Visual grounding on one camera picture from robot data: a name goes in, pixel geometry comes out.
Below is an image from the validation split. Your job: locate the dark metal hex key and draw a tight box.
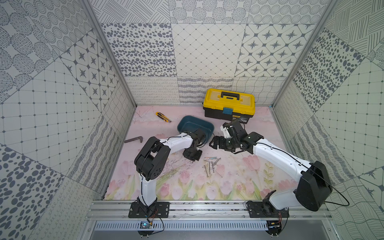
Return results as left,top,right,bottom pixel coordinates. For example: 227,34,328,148
124,136,143,143

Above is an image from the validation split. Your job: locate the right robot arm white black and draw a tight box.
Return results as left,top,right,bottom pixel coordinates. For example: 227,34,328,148
209,120,332,212

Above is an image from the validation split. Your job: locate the yellow black toolbox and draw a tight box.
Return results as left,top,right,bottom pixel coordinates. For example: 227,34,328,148
203,89,256,124

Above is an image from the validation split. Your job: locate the aluminium mounting rail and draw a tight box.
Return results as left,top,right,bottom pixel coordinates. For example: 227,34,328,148
85,201,332,221

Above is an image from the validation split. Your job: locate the yellow utility knife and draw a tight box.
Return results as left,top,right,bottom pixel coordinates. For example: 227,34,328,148
156,112,172,123

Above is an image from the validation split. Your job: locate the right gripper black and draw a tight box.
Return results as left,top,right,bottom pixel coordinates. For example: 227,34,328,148
209,135,239,152

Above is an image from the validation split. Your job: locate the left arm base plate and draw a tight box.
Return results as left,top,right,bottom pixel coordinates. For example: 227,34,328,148
128,200,170,219

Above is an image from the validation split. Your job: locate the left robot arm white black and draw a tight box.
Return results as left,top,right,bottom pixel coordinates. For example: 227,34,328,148
134,129,209,208

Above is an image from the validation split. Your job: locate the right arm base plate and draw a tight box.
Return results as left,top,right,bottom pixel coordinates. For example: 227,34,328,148
245,201,290,219

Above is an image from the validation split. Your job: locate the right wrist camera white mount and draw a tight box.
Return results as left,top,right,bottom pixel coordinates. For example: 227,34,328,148
220,123,232,139

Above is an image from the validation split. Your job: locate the teal plastic storage box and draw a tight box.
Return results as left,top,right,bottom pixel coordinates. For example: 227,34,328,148
177,116,215,144

